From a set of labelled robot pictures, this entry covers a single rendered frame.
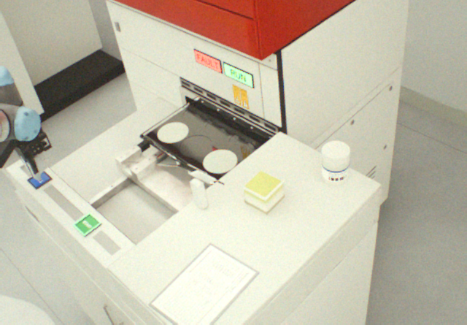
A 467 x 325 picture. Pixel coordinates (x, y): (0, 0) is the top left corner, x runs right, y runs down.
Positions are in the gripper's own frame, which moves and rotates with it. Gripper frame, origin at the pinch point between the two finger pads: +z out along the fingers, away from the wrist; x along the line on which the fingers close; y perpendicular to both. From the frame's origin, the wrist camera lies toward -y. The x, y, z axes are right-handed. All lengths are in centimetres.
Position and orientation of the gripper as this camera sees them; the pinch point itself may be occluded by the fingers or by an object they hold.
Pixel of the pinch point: (35, 177)
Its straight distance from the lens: 157.6
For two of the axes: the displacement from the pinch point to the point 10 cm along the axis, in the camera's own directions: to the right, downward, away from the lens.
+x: -7.0, -4.0, 5.8
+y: 7.0, -5.3, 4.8
